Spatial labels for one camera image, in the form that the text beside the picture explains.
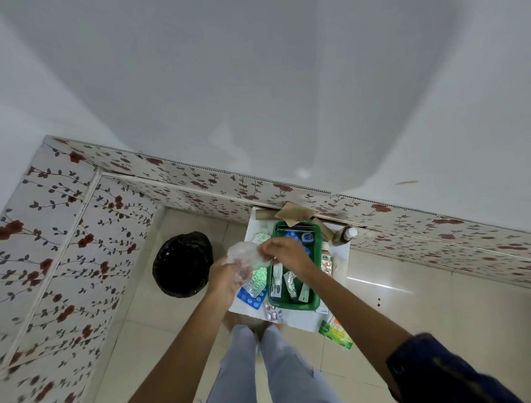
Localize person's right hand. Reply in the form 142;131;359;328
258;237;317;284

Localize person's left hand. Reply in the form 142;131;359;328
207;257;254;310

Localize clear plastic bag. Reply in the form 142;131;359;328
226;242;273;288

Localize person's left forearm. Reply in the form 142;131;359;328
129;291;230;403

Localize person's right forearm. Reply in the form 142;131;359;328
302;266;415;393

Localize silver green blister pack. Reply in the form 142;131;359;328
243;266;273;296

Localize blue pill blister pack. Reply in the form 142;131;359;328
284;231;313;260

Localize white ointment tube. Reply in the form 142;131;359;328
272;263;285;298

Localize brown cardboard piece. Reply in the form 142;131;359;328
274;201;318;227

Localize green plastic tray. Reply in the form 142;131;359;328
267;221;329;312

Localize black lined trash bin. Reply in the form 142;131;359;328
152;232;215;299

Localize brown bottle with white cap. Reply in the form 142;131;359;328
333;227;358;246

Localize light grey trousers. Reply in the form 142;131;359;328
207;324;342;403

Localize green and orange medicine box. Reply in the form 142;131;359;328
318;311;354;350

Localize dark blue sleeve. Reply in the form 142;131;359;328
386;332;524;403

